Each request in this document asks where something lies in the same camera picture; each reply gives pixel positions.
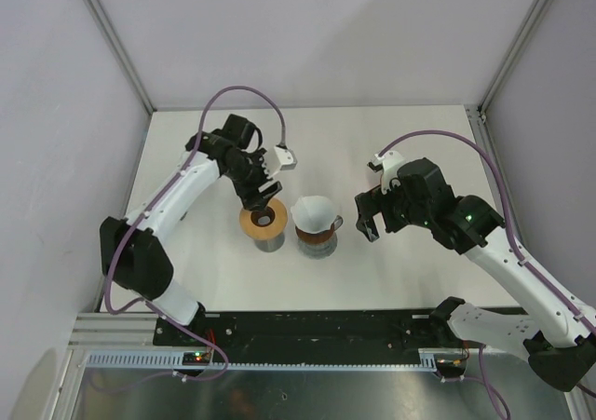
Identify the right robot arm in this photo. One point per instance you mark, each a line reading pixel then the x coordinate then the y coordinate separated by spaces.
pixel 555 334

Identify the white paper cone filter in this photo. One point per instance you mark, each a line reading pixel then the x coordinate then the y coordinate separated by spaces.
pixel 313 214

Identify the right aluminium corner post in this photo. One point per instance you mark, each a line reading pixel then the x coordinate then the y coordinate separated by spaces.
pixel 529 24

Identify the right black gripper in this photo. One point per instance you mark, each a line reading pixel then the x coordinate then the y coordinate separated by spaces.
pixel 372 202

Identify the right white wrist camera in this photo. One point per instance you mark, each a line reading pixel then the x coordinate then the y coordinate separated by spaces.
pixel 388 165

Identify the grey glass carafe with collar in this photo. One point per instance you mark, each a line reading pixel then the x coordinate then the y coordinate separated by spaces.
pixel 271 244

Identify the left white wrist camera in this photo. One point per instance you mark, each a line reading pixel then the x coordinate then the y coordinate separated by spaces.
pixel 278 159

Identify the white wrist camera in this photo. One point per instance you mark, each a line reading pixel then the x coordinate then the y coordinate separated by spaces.
pixel 278 159
pixel 388 165

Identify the clear ribbed glass server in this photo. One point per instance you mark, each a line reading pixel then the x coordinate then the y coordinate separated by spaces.
pixel 318 251

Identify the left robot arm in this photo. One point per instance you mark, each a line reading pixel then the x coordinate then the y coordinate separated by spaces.
pixel 133 255

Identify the left aluminium corner post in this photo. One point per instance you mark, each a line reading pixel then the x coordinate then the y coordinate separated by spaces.
pixel 109 33

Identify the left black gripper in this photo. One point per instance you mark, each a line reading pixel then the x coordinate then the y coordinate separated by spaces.
pixel 252 198

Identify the aluminium corner post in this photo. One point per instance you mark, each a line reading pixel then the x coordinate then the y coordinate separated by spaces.
pixel 109 33
pixel 529 24

